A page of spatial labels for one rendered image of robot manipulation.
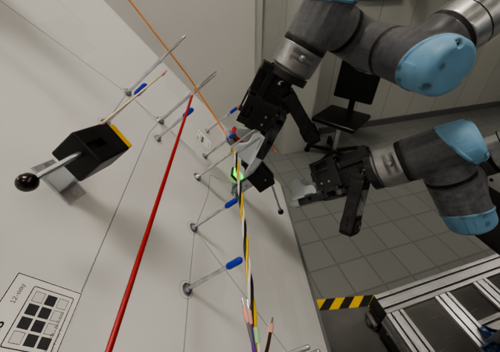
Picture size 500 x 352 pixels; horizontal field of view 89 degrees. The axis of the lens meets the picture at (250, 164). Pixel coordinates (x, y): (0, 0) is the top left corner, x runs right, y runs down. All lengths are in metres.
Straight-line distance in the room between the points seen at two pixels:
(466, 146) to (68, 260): 0.51
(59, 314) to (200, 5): 2.21
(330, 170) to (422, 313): 1.17
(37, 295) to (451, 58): 0.47
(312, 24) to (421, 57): 0.16
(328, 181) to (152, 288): 0.37
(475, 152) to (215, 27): 2.10
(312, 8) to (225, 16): 1.93
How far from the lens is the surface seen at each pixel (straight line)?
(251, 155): 0.49
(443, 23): 0.44
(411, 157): 0.49
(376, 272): 1.90
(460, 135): 0.49
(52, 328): 0.26
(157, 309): 0.32
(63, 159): 0.25
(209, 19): 2.34
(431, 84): 0.40
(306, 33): 0.45
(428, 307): 1.64
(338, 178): 0.52
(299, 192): 0.57
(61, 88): 0.42
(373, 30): 0.49
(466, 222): 0.56
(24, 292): 0.26
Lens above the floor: 1.47
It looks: 35 degrees down
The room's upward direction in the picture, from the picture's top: straight up
